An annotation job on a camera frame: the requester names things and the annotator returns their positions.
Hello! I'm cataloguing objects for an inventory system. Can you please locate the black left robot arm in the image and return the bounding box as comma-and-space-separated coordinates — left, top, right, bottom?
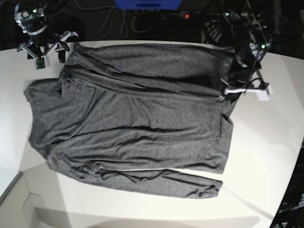
202, 0, 273, 101

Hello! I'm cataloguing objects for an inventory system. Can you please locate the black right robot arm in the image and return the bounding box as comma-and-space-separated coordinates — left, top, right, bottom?
14, 0, 78, 70

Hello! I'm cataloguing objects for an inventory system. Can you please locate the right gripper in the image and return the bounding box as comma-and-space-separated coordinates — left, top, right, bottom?
14, 4, 78, 70

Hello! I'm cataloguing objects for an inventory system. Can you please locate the grey t-shirt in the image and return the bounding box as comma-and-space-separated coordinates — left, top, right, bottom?
24, 44, 234, 199

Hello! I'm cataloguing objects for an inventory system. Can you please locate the blue box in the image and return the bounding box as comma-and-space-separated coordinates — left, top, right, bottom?
114, 0, 182, 10

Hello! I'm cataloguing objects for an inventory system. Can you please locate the black power strip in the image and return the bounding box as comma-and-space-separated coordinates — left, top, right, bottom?
178, 11, 224, 21

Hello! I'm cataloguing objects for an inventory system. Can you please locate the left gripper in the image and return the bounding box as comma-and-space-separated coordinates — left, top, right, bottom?
219, 64, 275, 102

